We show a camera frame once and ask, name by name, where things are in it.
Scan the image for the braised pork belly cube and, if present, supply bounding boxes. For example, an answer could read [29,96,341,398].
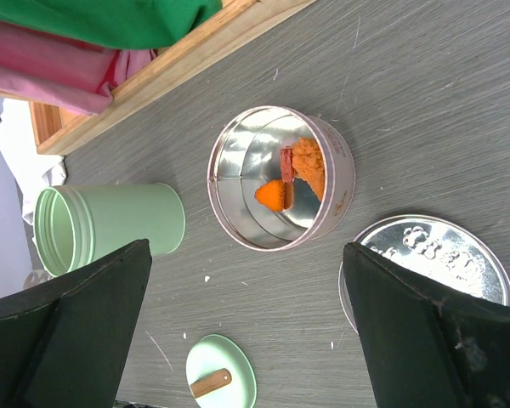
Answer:
[280,146,295,183]

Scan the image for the silver embossed tin lid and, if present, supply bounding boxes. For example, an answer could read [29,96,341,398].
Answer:
[337,213,510,335]

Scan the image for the wooden clothes rack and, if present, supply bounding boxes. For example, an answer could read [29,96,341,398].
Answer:
[0,1,304,156]

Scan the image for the pink t-shirt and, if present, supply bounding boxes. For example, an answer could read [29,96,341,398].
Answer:
[0,21,156,115]

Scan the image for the mint green tin canister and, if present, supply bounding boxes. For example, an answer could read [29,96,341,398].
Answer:
[33,183,186,277]

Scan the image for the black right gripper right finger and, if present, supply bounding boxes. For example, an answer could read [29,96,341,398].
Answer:
[343,242,510,407]

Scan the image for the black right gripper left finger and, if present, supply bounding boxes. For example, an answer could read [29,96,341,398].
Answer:
[0,239,152,407]

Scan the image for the orange fried shrimp piece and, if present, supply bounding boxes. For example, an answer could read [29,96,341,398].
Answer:
[292,138,326,201]

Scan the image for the round silver tin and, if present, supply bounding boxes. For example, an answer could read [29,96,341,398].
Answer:
[207,105,356,252]

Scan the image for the white cloth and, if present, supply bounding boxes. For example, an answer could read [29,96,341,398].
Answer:
[0,99,67,225]

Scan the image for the green t-shirt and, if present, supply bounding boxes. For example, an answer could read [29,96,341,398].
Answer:
[0,0,223,49]

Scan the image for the mint green canister lid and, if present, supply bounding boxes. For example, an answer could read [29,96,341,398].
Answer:
[185,334,258,408]

